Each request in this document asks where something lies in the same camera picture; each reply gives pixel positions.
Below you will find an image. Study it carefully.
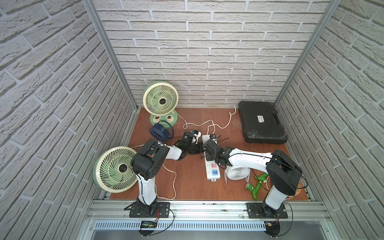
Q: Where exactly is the orange small fan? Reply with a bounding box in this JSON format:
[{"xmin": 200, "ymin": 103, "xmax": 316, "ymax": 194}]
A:
[{"xmin": 288, "ymin": 182, "xmax": 303, "ymax": 199}]

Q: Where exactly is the navy blue small fan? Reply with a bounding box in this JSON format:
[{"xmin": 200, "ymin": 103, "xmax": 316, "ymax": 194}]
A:
[{"xmin": 150, "ymin": 120, "xmax": 175, "ymax": 143}]

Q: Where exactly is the aluminium front rail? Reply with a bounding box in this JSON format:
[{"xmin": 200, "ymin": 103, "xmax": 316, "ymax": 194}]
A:
[{"xmin": 85, "ymin": 200, "xmax": 331, "ymax": 222}]

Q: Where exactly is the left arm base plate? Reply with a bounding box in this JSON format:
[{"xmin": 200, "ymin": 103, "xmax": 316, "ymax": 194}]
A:
[{"xmin": 124, "ymin": 200, "xmax": 171, "ymax": 218}]

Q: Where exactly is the white power cable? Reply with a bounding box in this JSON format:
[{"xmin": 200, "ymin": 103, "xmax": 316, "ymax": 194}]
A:
[{"xmin": 131, "ymin": 105, "xmax": 238, "ymax": 201}]

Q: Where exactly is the green fan at left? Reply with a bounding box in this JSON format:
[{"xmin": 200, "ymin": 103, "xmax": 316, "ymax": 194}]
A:
[{"xmin": 93, "ymin": 146, "xmax": 138, "ymax": 193}]

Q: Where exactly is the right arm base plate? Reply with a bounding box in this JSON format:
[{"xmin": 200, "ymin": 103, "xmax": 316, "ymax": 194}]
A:
[{"xmin": 246, "ymin": 202, "xmax": 288, "ymax": 219}]

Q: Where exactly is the green fan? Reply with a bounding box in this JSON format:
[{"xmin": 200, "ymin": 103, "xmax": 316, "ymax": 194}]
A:
[
  {"xmin": 142, "ymin": 81, "xmax": 179, "ymax": 129},
  {"xmin": 93, "ymin": 146, "xmax": 138, "ymax": 193}
]

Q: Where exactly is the black tool case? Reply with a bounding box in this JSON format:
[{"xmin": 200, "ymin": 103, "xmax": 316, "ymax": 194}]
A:
[{"xmin": 239, "ymin": 101, "xmax": 288, "ymax": 145}]

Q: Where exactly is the white small desk fan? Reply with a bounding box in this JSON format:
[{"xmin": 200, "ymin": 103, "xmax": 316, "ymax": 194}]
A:
[{"xmin": 225, "ymin": 166, "xmax": 251, "ymax": 183}]

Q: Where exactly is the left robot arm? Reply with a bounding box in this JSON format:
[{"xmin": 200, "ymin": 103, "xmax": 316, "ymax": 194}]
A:
[{"xmin": 131, "ymin": 130, "xmax": 204, "ymax": 208}]

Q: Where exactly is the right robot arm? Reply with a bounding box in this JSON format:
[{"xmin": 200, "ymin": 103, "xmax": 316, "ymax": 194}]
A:
[{"xmin": 203, "ymin": 140, "xmax": 303, "ymax": 211}]

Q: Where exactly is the white power strip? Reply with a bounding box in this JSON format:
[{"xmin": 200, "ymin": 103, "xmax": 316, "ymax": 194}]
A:
[{"xmin": 202, "ymin": 134, "xmax": 221, "ymax": 182}]

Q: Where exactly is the green fan at back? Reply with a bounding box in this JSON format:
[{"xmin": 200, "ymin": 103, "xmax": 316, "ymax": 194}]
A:
[{"xmin": 142, "ymin": 81, "xmax": 179, "ymax": 129}]

